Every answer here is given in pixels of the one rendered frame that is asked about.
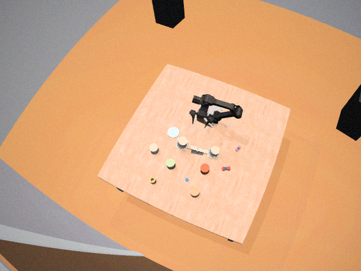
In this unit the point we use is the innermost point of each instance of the white round dish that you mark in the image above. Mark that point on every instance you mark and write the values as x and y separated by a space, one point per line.
173 132

